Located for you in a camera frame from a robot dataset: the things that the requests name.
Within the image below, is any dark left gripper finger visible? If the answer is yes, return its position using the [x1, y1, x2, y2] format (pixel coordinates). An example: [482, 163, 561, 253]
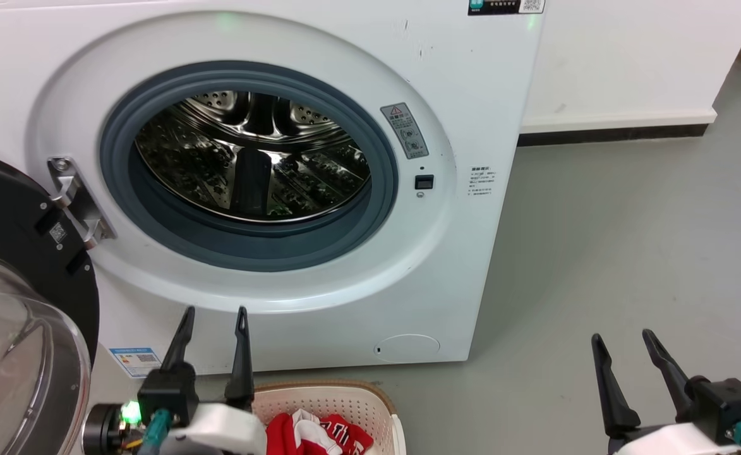
[224, 306, 255, 411]
[160, 306, 196, 373]

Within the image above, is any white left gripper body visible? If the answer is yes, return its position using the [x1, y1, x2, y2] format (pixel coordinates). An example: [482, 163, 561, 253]
[178, 403, 268, 455]

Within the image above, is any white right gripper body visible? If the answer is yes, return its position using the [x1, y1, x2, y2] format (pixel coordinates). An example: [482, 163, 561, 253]
[610, 422, 741, 455]

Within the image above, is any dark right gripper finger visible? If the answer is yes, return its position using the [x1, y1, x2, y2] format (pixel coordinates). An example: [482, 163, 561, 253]
[591, 334, 641, 438]
[642, 329, 694, 421]

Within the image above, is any grey white garment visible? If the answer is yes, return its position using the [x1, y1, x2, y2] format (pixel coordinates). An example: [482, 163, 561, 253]
[292, 409, 328, 455]

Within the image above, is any red jersey garment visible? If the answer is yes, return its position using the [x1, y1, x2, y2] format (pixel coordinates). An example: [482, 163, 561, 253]
[266, 411, 374, 455]

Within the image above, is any cream perforated laundry basket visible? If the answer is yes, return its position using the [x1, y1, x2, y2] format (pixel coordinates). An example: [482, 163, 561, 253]
[244, 379, 407, 455]

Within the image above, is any stainless steel washing machine drum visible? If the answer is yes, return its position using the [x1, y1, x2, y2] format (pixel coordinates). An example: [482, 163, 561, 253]
[135, 90, 371, 224]

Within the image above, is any black glass washer door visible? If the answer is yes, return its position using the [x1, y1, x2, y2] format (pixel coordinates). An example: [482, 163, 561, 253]
[0, 149, 100, 455]

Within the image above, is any blue energy label sticker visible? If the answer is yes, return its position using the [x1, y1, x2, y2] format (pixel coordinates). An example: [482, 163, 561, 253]
[109, 346, 162, 379]

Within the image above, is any grey rubber door gasket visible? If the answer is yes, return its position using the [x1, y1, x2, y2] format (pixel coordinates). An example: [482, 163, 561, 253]
[99, 61, 399, 272]

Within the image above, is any round white filter cover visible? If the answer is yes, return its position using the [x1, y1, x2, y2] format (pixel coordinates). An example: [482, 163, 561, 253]
[374, 334, 441, 363]

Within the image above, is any silver metal door hinge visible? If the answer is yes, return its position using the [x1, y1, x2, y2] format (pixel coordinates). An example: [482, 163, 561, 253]
[47, 157, 117, 250]

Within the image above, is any white front-load washing machine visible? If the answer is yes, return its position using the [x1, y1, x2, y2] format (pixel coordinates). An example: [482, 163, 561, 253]
[0, 0, 546, 377]

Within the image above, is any small white text sticker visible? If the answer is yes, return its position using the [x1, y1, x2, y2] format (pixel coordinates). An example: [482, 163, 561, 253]
[469, 166, 497, 197]

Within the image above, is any grey warning label sticker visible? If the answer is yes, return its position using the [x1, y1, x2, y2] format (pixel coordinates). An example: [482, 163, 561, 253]
[380, 102, 430, 160]

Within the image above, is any black panel sticker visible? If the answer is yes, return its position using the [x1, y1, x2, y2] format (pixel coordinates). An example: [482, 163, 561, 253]
[468, 0, 546, 16]

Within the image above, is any teal left cable connector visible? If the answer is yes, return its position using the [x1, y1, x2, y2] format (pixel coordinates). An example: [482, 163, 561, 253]
[136, 409, 172, 455]

